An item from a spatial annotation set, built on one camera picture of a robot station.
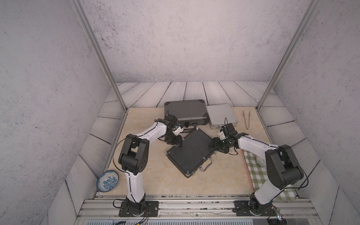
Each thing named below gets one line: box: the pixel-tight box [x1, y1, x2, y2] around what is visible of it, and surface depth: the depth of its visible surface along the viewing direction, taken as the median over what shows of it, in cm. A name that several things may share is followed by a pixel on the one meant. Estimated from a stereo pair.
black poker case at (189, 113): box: [164, 99, 210, 128], surface depth 115 cm
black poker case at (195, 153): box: [165, 127, 217, 179], surface depth 91 cm
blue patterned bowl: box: [96, 170, 120, 193], surface depth 82 cm
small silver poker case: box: [206, 103, 239, 130], surface depth 113 cm
